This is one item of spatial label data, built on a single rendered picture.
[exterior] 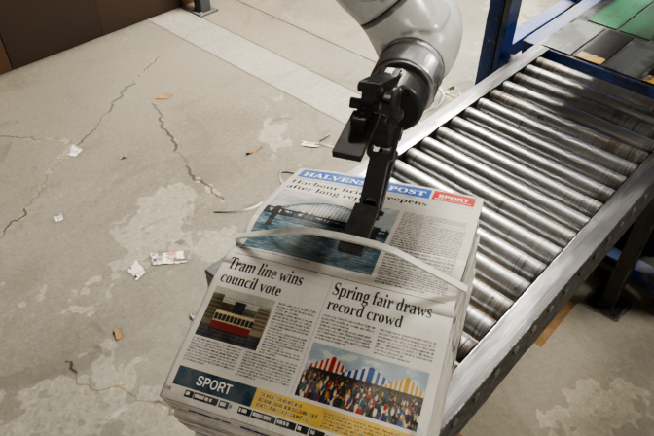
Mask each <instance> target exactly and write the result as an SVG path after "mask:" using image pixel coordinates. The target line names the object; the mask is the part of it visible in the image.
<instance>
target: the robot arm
mask: <svg viewBox="0 0 654 436"><path fill-rule="evenodd" d="M336 1H337V2H338V3H339V5H340V6H341V7H342V8H343V9H344V10H345V11H346V12H347V13H349V14H350V15H351V16H352V17H353V18H354V19H355V20H356V21H357V23H358V24H359V25H360V26H361V27H362V29H363V30H364V31H365V33H366V34H367V36H368V38H369V39H370V41H371V43H372V45H373V47H374V49H375V51H376V53H377V56H378V58H379V59H378V61H377V63H376V65H375V67H374V69H373V71H372V73H371V75H370V76H369V77H367V78H364V79H362V80H360V81H359V82H358V84H357V90H358V91H361V92H362V94H361V98H359V97H353V96H352V97H351V98H350V100H349V108H353V109H357V110H353V111H352V113H351V115H350V117H349V119H348V121H347V123H346V124H345V127H344V129H343V131H342V133H341V135H340V137H339V139H338V140H337V142H336V144H335V146H334V148H333V150H332V155H333V157H335V158H340V159H345V160H350V161H356V162H361V161H362V159H363V156H364V154H365V152H366V150H367V155H368V156H369V161H368V166H367V170H366V174H365V179H364V183H363V188H362V192H361V196H360V201H359V203H358V202H356V203H355V205H354V207H353V209H352V211H351V214H350V216H349V218H348V221H347V223H346V226H345V230H344V234H348V235H353V236H359V237H364V238H367V239H369V237H370V234H371V232H372V230H373V227H374V225H375V222H376V220H377V221H379V220H380V218H381V217H382V216H383V215H384V212H383V211H382V207H383V204H384V200H385V196H386V193H387V189H388V185H389V182H390V178H391V174H392V171H393V168H394V165H395V163H396V160H397V158H398V156H399V154H398V151H397V146H398V142H399V141H400V140H401V138H402V133H403V131H404V130H407V129H409V128H411V127H414V126H415V125H416V124H417V123H418V122H419V120H420V119H421V117H422V114H423V112H424V111H425V110H427V109H428V108H429V107H430V106H431V104H432V103H433V102H434V98H435V96H436V94H437V91H438V89H439V88H440V86H441V84H442V82H443V79H444V78H445V77H446V76H447V75H448V74H449V73H450V71H451V69H452V68H453V66H454V63H455V60H456V58H457V55H458V52H459V49H460V45H461V41H462V35H463V19H462V15H461V11H460V9H459V7H458V5H457V4H456V2H455V0H336ZM374 145H375V146H376V147H380V148H379V150H378V151H377V152H376V151H373V149H374ZM365 248H366V246H364V245H360V244H355V243H351V242H346V241H342V240H340V242H339V244H338V251H339V252H343V253H346V254H350V255H355V256H359V257H362V256H363V253H364V250H365Z"/></svg>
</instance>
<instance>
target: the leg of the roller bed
mask: <svg viewBox="0 0 654 436"><path fill-rule="evenodd" d="M653 229H654V198H653V200H652V201H651V202H650V203H648V205H647V206H646V207H645V208H644V210H643V211H642V212H641V213H640V214H639V216H638V217H637V218H636V222H635V224H634V226H633V228H632V230H631V233H630V235H629V237H628V239H627V241H626V243H625V245H624V248H623V250H622V252H621V254H620V256H619V258H618V261H617V263H616V265H615V267H614V269H613V271H612V274H611V276H610V278H609V279H608V281H607V283H606V286H605V288H604V290H603V292H602V294H601V296H600V298H599V303H601V305H604V306H606V308H608V310H609V309H613V307H614V306H615V305H616V303H617V302H618V300H619V298H620V296H621V294H622V292H623V290H624V288H625V286H626V284H627V282H628V280H629V278H630V276H631V274H632V272H633V270H634V268H635V266H636V263H637V260H638V258H639V256H640V254H641V252H642V250H643V248H644V246H645V244H646V242H647V240H648V239H649V237H650V235H651V233H652V231H653ZM616 306H617V305H616Z"/></svg>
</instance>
